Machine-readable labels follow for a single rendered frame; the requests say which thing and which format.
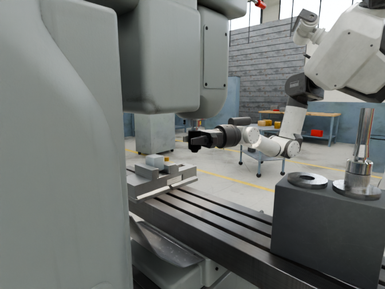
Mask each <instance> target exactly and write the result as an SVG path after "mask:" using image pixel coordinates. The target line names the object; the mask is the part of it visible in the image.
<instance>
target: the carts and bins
mask: <svg viewBox="0 0 385 289"><path fill-rule="evenodd" d="M245 127H256V128H258V130H259V131H260V135H262V136H264V131H279V130H280V129H281V122H275V123H274V126H272V120H270V119H263V121H262V120H260V121H258V124H250V125H248V126H245ZM369 146H370V157H368V158H367V159H368V160H371V161H372V162H373V166H372V172H376V173H384V170H385V136H383V135H371V137H370V144H369ZM242 153H245V154H246V155H248V156H250V157H252V158H254V159H255V160H257V161H258V173H257V174H256V176H257V177H258V178H259V177H261V174H260V168H261V164H262V163H263V162H264V161H279V160H282V171H281V172H280V174H281V175H282V176H283V175H285V172H284V167H285V158H275V157H270V156H268V155H265V154H264V153H262V152H260V151H258V150H256V149H252V148H249V147H248V149H247V150H243V149H242V145H241V147H240V160H239V165H242V164H243V162H242Z"/></svg>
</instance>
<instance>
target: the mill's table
mask: <svg viewBox="0 0 385 289"><path fill-rule="evenodd" d="M128 209H129V211H130V212H131V213H133V214H135V215H137V216H138V217H140V218H142V219H143V220H145V221H147V222H148V223H150V224H152V225H153V226H155V227H157V228H159V229H160V230H162V231H164V232H165V233H167V234H169V235H170V236H172V237H174V238H175V239H177V240H179V241H181V242H182V243H184V244H186V245H187V246H189V247H191V248H192V249H194V250H196V251H197V252H199V253H201V254H203V255H204V256H206V257H208V258H209V259H211V260H213V261H214V262H216V263H218V264H219V265H221V266H223V267H225V268H226V269H228V270H229V271H231V272H233V273H235V274H236V275H238V276H240V277H241V278H243V279H245V280H247V281H248V282H250V283H251V284H253V285H255V286H257V287H258V288H260V289H364V288H361V287H359V286H356V285H354V284H351V283H348V282H345V281H343V280H341V279H338V278H335V277H333V276H331V275H327V274H325V273H323V272H320V271H317V270H314V269H313V268H309V267H307V266H305V265H302V264H299V263H296V262H295V261H292V260H289V259H286V258H284V257H281V256H279V255H276V254H274V253H271V252H270V242H271V234H272V219H273V216H270V215H267V214H265V213H261V212H259V211H256V210H253V209H250V208H247V207H245V206H242V205H239V204H236V203H234V202H231V201H228V200H225V199H223V198H219V197H217V196H214V195H211V194H208V193H205V192H202V191H200V190H197V189H194V188H191V187H189V186H183V187H181V188H178V189H175V190H171V189H170V192H168V193H164V194H162V195H160V196H157V197H154V198H152V199H150V200H147V201H144V202H141V203H139V204H136V203H134V202H132V201H130V200H128ZM377 289H385V256H383V261H382V267H381V270H380V276H379V282H378V288H377Z"/></svg>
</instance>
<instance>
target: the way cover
mask: <svg viewBox="0 0 385 289"><path fill-rule="evenodd" d="M129 227H130V237H131V238H133V239H134V240H135V241H137V242H138V243H139V244H140V245H142V246H143V247H145V248H146V249H148V250H149V251H150V252H152V253H153V254H155V255H156V256H158V257H159V258H161V259H163V260H165V261H167V262H169V263H171V264H173V265H175V266H177V267H179V268H187V267H189V266H191V265H194V264H196V263H199V262H201V261H203V260H206V259H205V258H203V257H201V256H200V255H198V254H197V253H195V252H193V251H192V250H190V249H188V248H186V247H185V246H183V245H182V244H180V243H178V242H177V241H175V240H173V239H172V238H170V237H168V236H166V235H165V234H163V233H162V232H160V231H158V230H157V229H155V228H153V227H152V226H150V225H148V224H146V223H145V222H143V221H137V222H136V221H135V220H134V219H133V217H132V216H130V215H129ZM152 245H153V246H152ZM186 253H187V254H186ZM164 254H166V255H164Z"/></svg>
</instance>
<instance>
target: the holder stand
mask: <svg viewBox="0 0 385 289"><path fill-rule="evenodd" d="M343 183H344V180H343V179H341V180H337V181H333V180H329V179H326V178H325V177H323V176H321V175H318V174H313V173H307V172H293V173H287V174H286V175H285V176H284V177H283V178H282V179H281V180H280V181H279V182H278V183H277V184H276V185H275V190H274V205H273V219H272V234H271V242H270V252H271V253H274V254H276V255H279V256H281V257H284V258H286V259H289V260H292V261H295V262H296V263H299V264H302V265H305V266H307V267H309V268H313V269H314V270H317V271H320V272H323V273H325V274H327V275H331V276H333V277H335V278H338V279H341V280H343V281H345V282H348V283H351V284H354V285H356V286H359V287H361V288H364V289H377V288H378V282H379V276H380V270H381V267H382V261H383V255H384V249H385V190H383V189H379V188H377V187H376V186H374V185H370V186H369V189H368V190H365V191H361V190H353V189H350V188H347V187H345V186H344V185H343Z"/></svg>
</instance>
